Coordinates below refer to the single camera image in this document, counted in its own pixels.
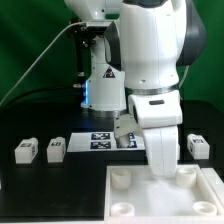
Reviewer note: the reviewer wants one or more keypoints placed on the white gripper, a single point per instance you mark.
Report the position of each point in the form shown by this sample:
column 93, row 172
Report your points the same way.
column 156, row 119

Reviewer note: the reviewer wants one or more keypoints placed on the white square tabletop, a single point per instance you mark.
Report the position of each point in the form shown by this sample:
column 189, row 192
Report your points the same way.
column 194, row 195

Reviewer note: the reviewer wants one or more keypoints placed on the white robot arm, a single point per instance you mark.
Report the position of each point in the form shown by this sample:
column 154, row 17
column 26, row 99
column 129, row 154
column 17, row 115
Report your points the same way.
column 136, row 46

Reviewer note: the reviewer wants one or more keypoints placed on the white marker sheet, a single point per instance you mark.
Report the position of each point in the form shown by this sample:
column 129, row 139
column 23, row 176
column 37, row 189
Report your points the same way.
column 102, row 141

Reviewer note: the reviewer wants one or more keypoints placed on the grey camera on mount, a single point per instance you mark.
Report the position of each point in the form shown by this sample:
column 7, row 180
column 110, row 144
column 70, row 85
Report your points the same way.
column 97, row 27

